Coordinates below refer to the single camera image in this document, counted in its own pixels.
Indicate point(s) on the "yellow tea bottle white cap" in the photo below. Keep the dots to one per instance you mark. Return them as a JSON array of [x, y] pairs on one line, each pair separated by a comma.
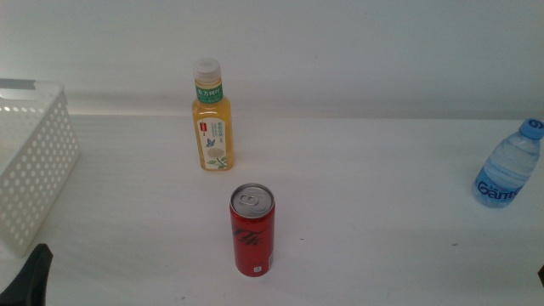
[[212, 127]]

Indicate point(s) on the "white perforated plastic basket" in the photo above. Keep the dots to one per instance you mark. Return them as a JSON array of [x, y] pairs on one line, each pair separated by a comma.
[[34, 170]]

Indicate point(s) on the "clear water bottle blue cap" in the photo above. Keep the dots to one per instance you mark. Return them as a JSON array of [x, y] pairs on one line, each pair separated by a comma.
[[508, 170]]

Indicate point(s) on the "red cola can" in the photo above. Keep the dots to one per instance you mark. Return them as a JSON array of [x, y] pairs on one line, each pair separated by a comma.
[[253, 242]]

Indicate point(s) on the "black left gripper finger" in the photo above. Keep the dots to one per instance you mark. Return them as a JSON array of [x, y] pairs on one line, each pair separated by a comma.
[[25, 285]]

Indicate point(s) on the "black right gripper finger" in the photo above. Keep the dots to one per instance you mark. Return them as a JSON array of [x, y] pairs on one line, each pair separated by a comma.
[[542, 276]]

